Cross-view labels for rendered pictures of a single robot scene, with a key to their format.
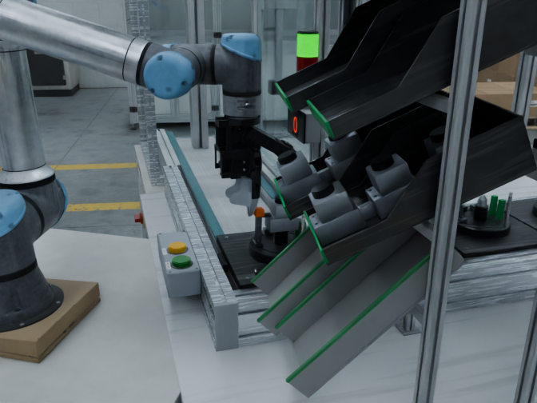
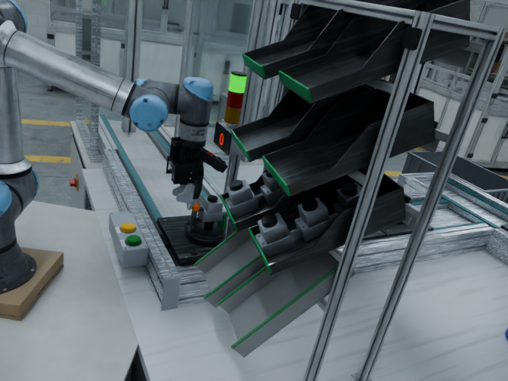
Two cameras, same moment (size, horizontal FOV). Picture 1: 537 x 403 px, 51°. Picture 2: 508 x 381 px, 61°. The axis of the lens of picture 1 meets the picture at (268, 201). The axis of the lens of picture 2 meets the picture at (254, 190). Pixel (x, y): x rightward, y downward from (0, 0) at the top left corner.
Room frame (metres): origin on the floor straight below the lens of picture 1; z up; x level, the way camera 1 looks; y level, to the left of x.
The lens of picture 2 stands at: (0.01, 0.16, 1.64)
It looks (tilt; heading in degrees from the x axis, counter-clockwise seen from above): 24 degrees down; 345
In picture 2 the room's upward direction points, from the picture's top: 11 degrees clockwise
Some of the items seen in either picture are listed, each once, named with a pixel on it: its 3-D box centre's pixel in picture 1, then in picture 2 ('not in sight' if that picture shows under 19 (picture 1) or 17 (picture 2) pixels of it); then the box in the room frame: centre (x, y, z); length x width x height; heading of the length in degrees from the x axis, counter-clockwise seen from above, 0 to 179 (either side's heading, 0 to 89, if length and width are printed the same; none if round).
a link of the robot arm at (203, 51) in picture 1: (187, 65); (155, 97); (1.08, 0.15, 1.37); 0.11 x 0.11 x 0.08; 85
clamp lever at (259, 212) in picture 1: (261, 224); (196, 215); (1.10, 0.01, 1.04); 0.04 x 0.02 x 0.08; 106
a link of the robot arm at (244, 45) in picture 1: (240, 64); (195, 101); (1.09, 0.06, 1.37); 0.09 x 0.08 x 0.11; 85
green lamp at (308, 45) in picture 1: (308, 45); (237, 82); (1.32, -0.09, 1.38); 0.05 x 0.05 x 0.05
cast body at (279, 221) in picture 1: (286, 212); (214, 207); (1.11, -0.04, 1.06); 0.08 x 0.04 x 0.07; 106
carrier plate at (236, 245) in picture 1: (280, 254); (206, 236); (1.11, -0.03, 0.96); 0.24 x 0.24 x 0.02; 16
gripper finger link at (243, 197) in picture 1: (243, 198); (186, 197); (1.07, 0.05, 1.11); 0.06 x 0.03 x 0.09; 106
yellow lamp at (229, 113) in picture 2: not in sight; (232, 114); (1.32, -0.09, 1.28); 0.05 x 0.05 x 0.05
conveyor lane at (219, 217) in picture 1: (256, 222); (181, 204); (1.40, 0.03, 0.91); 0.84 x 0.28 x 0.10; 16
